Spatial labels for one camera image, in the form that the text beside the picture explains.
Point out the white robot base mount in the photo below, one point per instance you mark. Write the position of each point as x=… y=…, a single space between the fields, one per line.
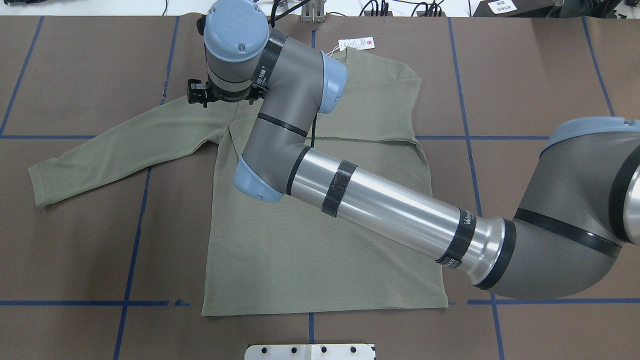
x=323 y=351

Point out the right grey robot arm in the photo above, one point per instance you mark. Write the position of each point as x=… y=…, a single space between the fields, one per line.
x=324 y=186

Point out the olive green long-sleeve shirt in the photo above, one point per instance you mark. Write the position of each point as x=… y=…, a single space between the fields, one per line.
x=284 y=257

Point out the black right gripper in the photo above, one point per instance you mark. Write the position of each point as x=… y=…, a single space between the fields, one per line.
x=196 y=93

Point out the white paper price tag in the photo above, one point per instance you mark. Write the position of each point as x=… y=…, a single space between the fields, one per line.
x=365 y=43

